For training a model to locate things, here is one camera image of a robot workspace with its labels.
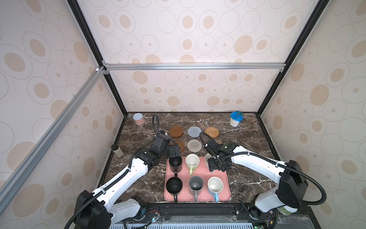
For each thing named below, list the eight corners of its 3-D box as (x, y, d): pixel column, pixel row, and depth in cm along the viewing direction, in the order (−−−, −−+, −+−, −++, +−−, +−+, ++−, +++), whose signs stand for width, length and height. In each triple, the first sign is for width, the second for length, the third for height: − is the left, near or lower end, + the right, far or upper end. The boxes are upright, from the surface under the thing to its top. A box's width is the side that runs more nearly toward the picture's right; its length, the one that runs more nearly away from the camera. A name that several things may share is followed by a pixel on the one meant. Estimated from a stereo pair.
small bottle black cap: (116, 157, 96) (109, 149, 88) (117, 152, 99) (112, 144, 91) (123, 157, 96) (117, 149, 88) (124, 152, 99) (119, 144, 91)
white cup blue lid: (229, 128, 113) (233, 118, 104) (227, 120, 117) (230, 111, 109) (240, 128, 113) (244, 118, 104) (237, 120, 117) (241, 111, 109)
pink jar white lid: (134, 124, 115) (131, 119, 110) (136, 118, 119) (134, 112, 114) (143, 124, 115) (141, 119, 110) (145, 118, 119) (143, 112, 114)
